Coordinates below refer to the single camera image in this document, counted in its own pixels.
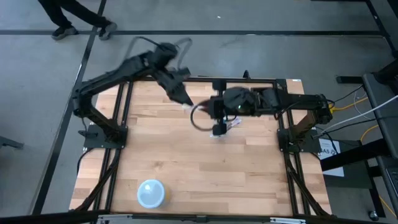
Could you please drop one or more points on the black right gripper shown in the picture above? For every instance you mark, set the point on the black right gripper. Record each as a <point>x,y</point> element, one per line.
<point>219,105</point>

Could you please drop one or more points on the black caster wheel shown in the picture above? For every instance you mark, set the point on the black caster wheel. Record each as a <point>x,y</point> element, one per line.
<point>372,215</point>

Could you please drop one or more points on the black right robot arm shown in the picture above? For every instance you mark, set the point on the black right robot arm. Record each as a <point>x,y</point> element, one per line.
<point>295,101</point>

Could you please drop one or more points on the silver aluminium bracket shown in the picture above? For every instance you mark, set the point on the silver aluminium bracket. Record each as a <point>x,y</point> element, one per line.
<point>287,220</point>
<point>113,218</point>

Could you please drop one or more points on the white printed paper sheet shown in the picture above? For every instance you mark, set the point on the white printed paper sheet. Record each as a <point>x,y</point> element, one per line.
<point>334,168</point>

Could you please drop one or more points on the person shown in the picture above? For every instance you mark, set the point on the person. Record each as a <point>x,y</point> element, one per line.
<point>74,15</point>

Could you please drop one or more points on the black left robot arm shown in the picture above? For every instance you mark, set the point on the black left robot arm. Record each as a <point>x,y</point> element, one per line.
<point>124,67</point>

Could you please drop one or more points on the black furniture foot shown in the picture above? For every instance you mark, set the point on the black furniture foot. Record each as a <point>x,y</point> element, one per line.
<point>11,143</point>

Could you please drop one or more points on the black standing desk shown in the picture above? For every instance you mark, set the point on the black standing desk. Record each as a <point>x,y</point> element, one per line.
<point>351,157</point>

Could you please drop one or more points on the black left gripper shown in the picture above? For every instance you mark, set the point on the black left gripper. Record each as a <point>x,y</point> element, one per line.
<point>171,77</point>

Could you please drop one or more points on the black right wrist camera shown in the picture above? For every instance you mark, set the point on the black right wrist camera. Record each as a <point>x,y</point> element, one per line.
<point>239,99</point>

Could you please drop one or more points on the black metal beam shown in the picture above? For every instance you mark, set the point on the black metal beam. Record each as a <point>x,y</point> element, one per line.
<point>381,18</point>

